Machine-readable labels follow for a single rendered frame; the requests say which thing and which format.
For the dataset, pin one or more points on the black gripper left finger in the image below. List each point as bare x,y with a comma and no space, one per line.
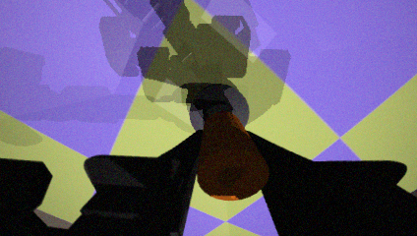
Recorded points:
171,175

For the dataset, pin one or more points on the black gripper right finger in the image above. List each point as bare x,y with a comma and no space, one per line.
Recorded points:
297,187

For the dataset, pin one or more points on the grey round pedestal with dark shaft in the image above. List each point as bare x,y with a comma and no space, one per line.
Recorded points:
215,98

